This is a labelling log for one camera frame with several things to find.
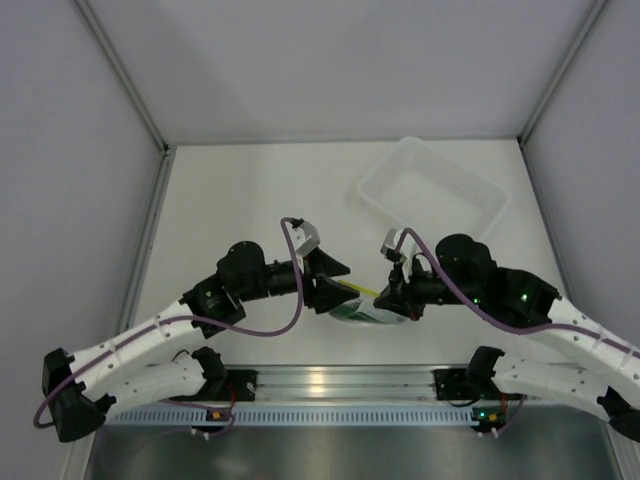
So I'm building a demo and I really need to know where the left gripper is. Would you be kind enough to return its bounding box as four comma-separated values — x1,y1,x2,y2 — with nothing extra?
237,247,358,313

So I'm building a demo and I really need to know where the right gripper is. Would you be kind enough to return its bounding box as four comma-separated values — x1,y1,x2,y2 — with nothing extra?
374,254,482,321

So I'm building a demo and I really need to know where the clear zip top bag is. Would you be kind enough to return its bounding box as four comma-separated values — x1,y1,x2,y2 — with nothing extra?
329,280,409,326

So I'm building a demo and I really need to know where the green fake cucumber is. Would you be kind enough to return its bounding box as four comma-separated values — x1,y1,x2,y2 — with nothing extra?
329,301,380,326

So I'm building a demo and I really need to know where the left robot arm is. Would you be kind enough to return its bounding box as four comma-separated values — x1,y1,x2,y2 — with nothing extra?
42,241,359,443

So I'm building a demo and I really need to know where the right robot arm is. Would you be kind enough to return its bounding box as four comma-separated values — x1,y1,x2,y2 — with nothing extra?
374,227,639,441

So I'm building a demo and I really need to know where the white perforated plastic basket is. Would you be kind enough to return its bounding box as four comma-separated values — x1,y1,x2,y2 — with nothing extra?
356,137,511,246

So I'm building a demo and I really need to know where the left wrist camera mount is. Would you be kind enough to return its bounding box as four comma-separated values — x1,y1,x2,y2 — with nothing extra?
289,218,321,258

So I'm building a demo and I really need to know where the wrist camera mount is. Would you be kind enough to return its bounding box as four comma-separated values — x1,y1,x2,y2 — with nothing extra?
289,218,321,258
380,228,417,277

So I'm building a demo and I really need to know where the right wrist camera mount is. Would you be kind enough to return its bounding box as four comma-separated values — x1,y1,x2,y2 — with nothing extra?
380,228,417,277

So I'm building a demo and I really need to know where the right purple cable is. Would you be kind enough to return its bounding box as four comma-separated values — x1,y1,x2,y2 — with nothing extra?
397,227,640,361

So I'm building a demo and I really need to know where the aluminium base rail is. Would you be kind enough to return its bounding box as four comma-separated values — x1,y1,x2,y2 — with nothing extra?
228,365,474,402

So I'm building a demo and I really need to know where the left aluminium frame post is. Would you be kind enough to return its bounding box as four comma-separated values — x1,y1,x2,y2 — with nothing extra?
70,0,175,332

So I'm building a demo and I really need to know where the slotted cable duct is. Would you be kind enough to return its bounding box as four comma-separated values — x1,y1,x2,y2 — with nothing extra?
106,404,486,427

